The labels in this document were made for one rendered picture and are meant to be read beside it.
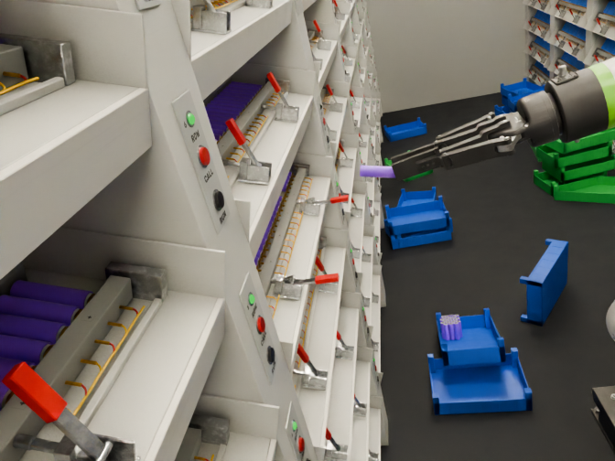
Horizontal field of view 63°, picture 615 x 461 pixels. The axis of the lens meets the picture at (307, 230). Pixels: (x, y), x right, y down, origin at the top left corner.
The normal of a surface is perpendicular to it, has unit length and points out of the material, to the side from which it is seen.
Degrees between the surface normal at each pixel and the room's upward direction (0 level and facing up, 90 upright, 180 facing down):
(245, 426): 90
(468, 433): 0
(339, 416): 18
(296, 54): 90
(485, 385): 0
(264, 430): 90
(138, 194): 90
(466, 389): 0
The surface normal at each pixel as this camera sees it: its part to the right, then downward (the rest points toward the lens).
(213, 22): -0.12, 0.50
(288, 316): 0.09, -0.86
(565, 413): -0.22, -0.86
